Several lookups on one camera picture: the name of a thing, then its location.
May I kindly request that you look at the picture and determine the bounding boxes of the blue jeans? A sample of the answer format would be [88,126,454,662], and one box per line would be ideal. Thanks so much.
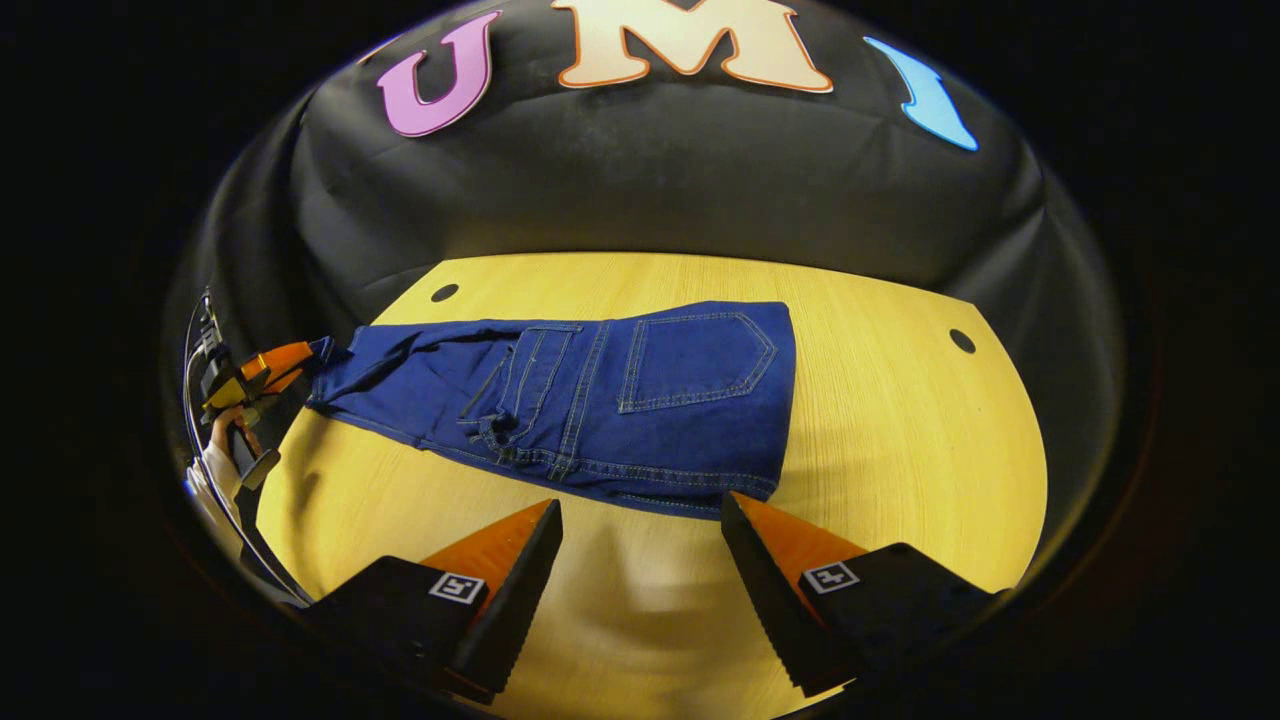
[305,300,798,519]

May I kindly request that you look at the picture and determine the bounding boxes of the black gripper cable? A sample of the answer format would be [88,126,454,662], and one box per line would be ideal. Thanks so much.
[183,300,306,606]

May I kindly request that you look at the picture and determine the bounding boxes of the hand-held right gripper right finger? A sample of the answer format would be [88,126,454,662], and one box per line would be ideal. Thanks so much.
[720,490,1006,699]

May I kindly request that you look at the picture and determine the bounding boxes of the black backdrop cloth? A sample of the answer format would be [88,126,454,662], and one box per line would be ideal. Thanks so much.
[160,0,1126,561]

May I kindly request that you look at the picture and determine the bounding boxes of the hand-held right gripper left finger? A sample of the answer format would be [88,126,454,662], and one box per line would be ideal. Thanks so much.
[300,498,563,706]

